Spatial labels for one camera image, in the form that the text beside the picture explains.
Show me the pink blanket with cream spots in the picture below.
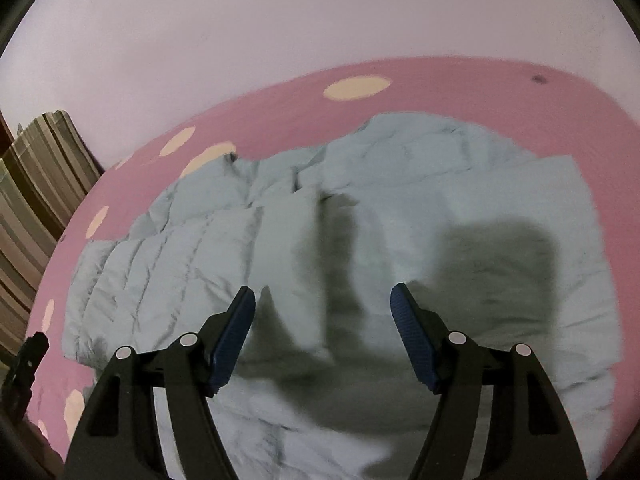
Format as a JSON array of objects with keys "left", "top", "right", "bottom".
[{"left": 30, "top": 57, "right": 640, "bottom": 480}]

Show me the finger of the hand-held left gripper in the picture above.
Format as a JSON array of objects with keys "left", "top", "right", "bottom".
[{"left": 0, "top": 332, "right": 51, "bottom": 428}]

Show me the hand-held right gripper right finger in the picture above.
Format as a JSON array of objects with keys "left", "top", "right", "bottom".
[{"left": 390, "top": 282, "right": 588, "bottom": 480}]

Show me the light blue puffer jacket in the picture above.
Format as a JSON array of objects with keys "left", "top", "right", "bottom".
[{"left": 61, "top": 112, "right": 623, "bottom": 480}]

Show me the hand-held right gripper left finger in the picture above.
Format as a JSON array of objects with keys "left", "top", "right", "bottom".
[{"left": 62, "top": 286, "right": 257, "bottom": 480}]

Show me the striped brown cloth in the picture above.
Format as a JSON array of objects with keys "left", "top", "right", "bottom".
[{"left": 0, "top": 110, "right": 106, "bottom": 361}]

